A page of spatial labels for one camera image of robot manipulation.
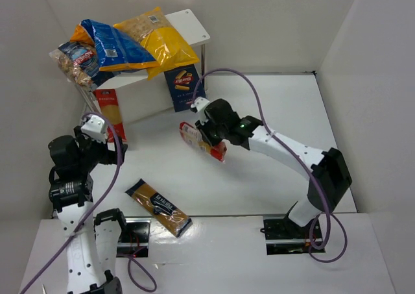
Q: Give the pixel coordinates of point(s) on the black La Sicilia spaghetti pack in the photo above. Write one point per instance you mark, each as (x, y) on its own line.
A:
(162, 209)

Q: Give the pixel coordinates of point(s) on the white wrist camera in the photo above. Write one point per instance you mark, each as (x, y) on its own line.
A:
(198, 107)
(94, 127)

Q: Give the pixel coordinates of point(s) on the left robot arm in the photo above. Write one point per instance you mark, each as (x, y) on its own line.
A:
(70, 192)

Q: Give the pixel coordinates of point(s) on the dark blue Barilla pasta box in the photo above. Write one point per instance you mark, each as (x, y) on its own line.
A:
(181, 83)

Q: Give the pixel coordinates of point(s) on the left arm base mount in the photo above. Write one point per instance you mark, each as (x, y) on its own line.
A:
(134, 238)

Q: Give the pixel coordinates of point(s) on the red spaghetti pack on shelf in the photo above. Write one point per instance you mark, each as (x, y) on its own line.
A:
(109, 106)

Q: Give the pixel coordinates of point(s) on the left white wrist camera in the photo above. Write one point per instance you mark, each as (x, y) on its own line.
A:
(94, 127)

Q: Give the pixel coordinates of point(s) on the clear fusilli pasta bag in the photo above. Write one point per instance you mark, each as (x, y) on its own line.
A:
(79, 62)

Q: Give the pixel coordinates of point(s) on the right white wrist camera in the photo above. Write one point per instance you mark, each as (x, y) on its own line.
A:
(198, 107)

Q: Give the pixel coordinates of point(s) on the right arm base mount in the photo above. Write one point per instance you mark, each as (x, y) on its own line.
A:
(283, 237)

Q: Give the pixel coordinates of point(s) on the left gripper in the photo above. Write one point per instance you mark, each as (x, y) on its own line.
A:
(108, 156)

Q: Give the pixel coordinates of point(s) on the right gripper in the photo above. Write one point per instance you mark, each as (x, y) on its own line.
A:
(205, 132)

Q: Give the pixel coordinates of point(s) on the red spaghetti pack with barcode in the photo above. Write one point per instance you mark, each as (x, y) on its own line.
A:
(193, 137)

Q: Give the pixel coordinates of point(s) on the white two-tier shelf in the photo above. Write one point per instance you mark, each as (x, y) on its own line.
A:
(139, 97)

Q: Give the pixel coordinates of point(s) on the yellow pasta bag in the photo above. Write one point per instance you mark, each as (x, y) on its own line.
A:
(157, 35)

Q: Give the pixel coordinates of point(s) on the blue and orange pasta bag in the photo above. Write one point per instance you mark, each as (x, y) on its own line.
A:
(115, 49)

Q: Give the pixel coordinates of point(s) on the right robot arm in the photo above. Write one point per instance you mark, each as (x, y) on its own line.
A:
(326, 171)

